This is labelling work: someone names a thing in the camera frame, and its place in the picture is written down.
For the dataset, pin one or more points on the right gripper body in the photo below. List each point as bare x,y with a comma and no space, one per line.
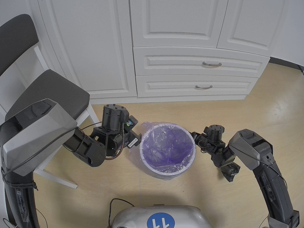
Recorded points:
200,139

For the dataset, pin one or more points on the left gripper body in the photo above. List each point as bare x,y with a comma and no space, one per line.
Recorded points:
131,139

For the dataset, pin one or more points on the purple plastic bag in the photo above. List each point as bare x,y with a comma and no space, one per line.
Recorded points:
166,146

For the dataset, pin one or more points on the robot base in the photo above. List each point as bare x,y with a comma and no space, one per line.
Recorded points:
133,217

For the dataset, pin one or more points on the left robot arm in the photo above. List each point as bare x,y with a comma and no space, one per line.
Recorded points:
40,127

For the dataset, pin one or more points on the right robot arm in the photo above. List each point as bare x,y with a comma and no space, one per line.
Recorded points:
249,146

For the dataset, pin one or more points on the white trash bin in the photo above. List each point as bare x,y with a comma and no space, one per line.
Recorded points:
152,167

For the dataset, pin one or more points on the crumpled black plastic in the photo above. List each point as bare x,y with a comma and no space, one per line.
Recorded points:
231,172

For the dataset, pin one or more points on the white chair with grey seat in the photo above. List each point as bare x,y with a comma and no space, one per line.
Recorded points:
61,91

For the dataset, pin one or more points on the white wardrobe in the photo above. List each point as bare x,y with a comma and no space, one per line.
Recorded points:
178,8

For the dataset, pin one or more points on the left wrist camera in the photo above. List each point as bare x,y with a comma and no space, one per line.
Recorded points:
132,121

